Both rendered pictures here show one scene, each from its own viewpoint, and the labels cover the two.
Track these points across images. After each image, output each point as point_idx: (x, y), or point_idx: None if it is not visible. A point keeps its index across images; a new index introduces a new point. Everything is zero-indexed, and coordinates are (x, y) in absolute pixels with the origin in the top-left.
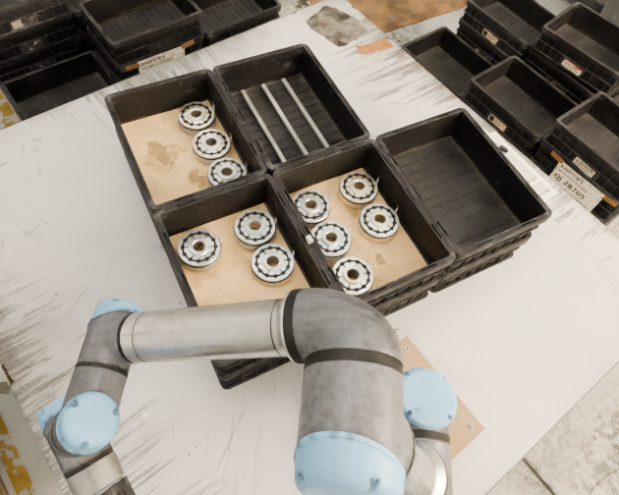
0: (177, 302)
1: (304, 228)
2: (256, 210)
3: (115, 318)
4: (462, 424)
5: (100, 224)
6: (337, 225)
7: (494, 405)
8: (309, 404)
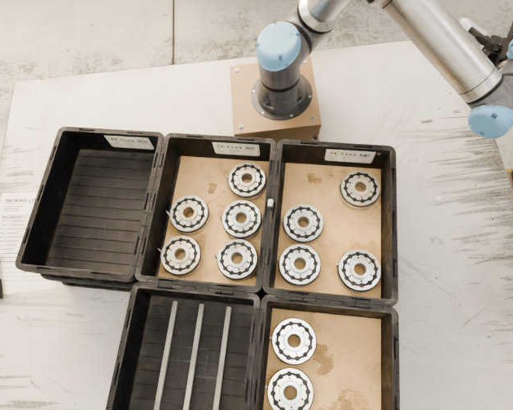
0: None
1: (267, 217)
2: (288, 279)
3: (499, 98)
4: (242, 73)
5: (429, 396)
6: (227, 226)
7: (203, 89)
8: None
